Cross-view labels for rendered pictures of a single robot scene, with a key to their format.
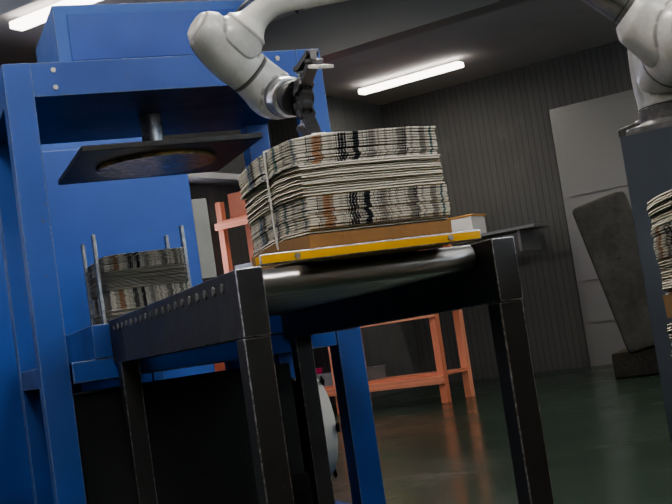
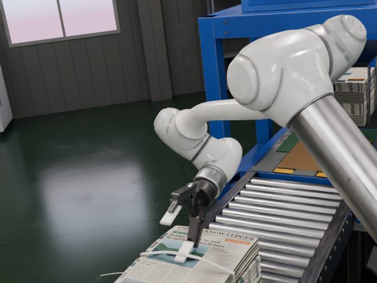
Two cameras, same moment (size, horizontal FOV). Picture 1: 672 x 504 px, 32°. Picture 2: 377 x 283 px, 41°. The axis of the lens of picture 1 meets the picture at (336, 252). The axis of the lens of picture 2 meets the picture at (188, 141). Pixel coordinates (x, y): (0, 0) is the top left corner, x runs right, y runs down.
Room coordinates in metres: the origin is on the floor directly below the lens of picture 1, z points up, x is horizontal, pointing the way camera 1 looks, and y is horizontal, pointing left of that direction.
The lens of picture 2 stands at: (1.60, -0.99, 1.80)
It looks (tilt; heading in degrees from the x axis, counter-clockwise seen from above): 19 degrees down; 52
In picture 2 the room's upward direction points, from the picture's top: 7 degrees counter-clockwise
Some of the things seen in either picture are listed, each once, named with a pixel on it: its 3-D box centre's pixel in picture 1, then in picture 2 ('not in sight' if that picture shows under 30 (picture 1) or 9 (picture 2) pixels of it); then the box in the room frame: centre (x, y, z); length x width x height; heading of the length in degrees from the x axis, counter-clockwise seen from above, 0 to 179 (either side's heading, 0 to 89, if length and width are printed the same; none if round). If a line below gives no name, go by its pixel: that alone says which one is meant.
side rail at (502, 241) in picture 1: (374, 298); (318, 276); (2.81, -0.08, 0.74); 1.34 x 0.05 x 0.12; 21
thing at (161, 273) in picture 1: (138, 292); (345, 95); (4.21, 0.73, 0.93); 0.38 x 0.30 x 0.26; 21
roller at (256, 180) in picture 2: not in sight; (298, 187); (3.27, 0.37, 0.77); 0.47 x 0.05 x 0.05; 111
